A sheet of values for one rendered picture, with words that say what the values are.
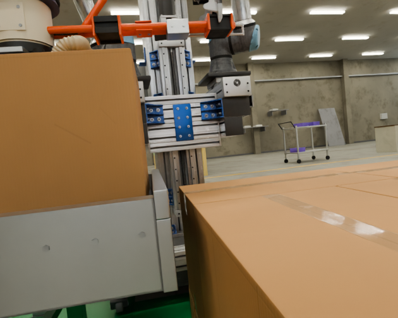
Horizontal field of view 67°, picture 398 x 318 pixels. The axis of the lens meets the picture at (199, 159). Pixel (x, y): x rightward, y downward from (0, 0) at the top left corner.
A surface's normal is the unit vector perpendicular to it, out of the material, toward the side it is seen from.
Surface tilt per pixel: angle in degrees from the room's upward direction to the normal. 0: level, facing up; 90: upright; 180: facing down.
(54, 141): 90
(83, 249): 90
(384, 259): 0
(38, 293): 90
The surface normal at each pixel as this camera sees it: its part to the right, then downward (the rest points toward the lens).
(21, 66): 0.14, 0.03
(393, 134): -0.97, 0.11
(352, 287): -0.10, -0.99
